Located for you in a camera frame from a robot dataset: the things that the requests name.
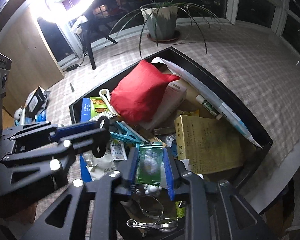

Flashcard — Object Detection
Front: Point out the green sachet packet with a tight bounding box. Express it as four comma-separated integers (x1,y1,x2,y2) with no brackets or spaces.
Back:
136,142,163,185

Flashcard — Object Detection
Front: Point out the blue flat box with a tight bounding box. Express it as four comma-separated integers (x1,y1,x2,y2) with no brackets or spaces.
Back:
79,97,93,183

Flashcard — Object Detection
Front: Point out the teal clothes peg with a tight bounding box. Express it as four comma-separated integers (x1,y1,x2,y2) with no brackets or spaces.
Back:
110,121,141,144

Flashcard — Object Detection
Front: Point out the black box on floor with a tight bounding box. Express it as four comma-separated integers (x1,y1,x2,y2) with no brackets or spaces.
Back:
24,86,48,118

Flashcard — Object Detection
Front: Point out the green snack packet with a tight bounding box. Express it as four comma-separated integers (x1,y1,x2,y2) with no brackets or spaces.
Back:
90,96,108,118

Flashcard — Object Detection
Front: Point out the red fabric pouch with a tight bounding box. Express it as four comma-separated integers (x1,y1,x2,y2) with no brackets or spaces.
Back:
110,60,180,124

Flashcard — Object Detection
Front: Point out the metal spoon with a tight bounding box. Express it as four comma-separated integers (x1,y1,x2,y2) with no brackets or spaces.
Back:
134,191,164,219

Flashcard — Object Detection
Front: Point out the yellow paper box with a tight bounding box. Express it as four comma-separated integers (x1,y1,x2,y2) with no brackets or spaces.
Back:
174,115,244,174

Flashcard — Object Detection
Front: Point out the wooden cabinet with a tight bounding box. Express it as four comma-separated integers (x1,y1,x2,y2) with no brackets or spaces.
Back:
0,8,64,112

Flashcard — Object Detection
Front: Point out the black power strip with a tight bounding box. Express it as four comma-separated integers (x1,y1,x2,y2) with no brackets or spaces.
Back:
65,64,78,72

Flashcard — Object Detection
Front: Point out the black storage tray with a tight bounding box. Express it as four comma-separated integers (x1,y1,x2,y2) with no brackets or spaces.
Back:
69,46,274,240

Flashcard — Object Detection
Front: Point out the black tripod stand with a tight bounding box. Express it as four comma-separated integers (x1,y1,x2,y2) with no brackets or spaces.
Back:
78,15,117,70

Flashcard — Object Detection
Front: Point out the potted plant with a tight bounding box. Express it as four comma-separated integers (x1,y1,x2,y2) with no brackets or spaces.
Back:
107,0,223,55

